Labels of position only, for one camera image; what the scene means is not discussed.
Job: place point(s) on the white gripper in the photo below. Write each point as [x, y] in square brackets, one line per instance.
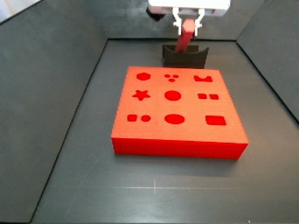
[191, 8]

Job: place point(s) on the red hexagon peg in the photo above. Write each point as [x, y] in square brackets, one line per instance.
[185, 36]

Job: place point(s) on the black curved peg holder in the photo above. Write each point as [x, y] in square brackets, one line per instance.
[191, 59]

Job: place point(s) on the red shape sorter block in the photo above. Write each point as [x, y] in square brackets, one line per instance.
[174, 112]

